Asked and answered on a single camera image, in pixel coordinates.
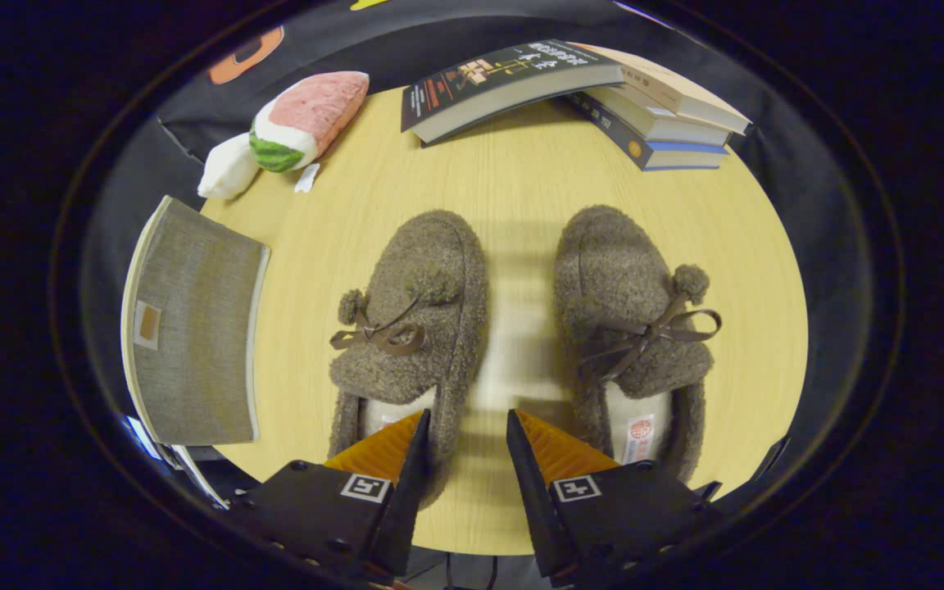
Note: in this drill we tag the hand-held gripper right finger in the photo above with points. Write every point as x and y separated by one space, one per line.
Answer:
533 508

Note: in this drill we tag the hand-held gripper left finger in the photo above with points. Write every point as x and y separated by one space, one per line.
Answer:
406 508

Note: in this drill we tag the brown fuzzy shoe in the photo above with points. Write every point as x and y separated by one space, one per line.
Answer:
611 270
423 270

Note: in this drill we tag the grey fabric storage box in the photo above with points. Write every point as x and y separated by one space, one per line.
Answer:
193 328

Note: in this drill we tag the white flat object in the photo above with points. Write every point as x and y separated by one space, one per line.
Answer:
197 475

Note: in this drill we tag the blue printed packet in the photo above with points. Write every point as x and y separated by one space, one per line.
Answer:
142 436

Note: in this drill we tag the dark blue book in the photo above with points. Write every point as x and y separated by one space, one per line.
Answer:
619 135

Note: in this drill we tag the white plush toy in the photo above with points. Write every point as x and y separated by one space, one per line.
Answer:
226 168

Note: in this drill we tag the cream middle book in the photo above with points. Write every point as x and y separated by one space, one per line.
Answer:
660 123

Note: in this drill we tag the watermelon slice plush toy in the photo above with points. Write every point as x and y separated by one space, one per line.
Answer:
316 106

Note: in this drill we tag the black cover book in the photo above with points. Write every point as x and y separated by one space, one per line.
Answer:
496 78

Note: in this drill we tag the beige cover book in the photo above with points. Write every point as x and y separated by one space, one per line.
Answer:
685 90

